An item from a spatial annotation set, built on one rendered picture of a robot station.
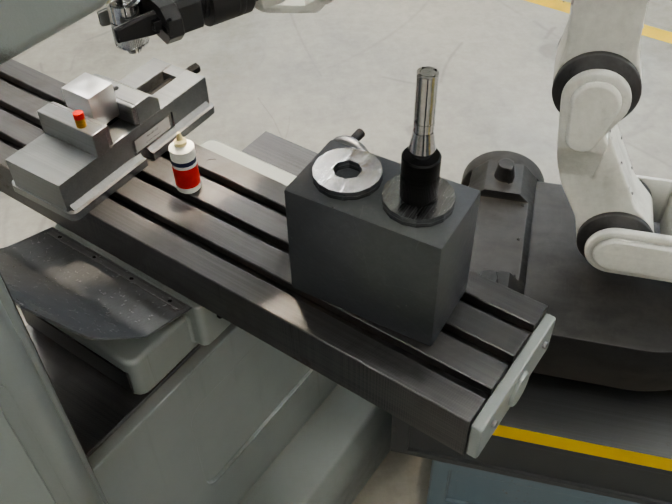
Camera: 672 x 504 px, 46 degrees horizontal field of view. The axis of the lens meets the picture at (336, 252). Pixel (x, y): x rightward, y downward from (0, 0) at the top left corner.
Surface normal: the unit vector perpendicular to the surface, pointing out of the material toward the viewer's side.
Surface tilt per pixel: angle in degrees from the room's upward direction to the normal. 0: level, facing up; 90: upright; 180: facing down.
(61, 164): 0
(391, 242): 90
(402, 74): 0
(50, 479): 89
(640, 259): 90
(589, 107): 90
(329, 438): 0
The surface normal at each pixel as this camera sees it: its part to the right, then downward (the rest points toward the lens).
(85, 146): -0.55, 0.61
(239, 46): -0.02, -0.70
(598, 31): -0.24, 0.70
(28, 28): 0.82, 0.40
